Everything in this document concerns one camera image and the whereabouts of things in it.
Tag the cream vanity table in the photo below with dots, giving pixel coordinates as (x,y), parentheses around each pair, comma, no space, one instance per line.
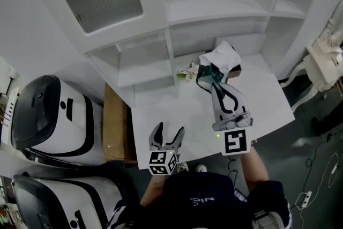
(321,67)

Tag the person's left white shoe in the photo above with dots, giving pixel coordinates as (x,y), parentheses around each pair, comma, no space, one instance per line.
(182,167)

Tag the brown wooden organizer box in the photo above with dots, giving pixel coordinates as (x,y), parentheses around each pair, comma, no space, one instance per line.
(237,71)

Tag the person's right white shoe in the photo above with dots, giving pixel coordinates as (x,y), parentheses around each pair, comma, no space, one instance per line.
(201,168)

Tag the small white flower bouquet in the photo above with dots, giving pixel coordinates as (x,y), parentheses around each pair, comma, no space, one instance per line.
(189,72)

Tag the person's left forearm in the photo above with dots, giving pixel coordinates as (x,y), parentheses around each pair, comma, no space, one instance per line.
(155,190)

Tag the white and green plastic bag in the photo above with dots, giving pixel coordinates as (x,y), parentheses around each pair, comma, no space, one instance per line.
(222,61)

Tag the brown cardboard box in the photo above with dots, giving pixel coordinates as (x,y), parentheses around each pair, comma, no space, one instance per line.
(115,126)

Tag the white desk with hutch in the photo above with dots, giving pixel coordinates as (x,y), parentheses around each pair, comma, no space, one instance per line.
(222,16)

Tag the white black robot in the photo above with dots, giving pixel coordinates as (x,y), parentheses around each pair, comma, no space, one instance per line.
(59,120)
(69,203)

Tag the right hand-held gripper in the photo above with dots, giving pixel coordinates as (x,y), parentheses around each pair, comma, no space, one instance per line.
(234,139)

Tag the white power strip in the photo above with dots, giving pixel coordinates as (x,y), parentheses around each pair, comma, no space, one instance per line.
(306,199)

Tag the cream oval vanity mirror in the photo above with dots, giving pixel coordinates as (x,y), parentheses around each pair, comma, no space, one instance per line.
(336,26)

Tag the person's dark shirt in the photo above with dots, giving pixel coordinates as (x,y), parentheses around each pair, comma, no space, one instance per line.
(203,203)

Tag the person's white shoe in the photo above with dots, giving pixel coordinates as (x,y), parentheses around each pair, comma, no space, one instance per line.
(201,168)
(182,167)

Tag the person's right forearm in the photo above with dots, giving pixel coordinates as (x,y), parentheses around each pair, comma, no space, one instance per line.
(254,169)

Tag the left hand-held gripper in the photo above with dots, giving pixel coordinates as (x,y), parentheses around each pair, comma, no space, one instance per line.
(162,162)

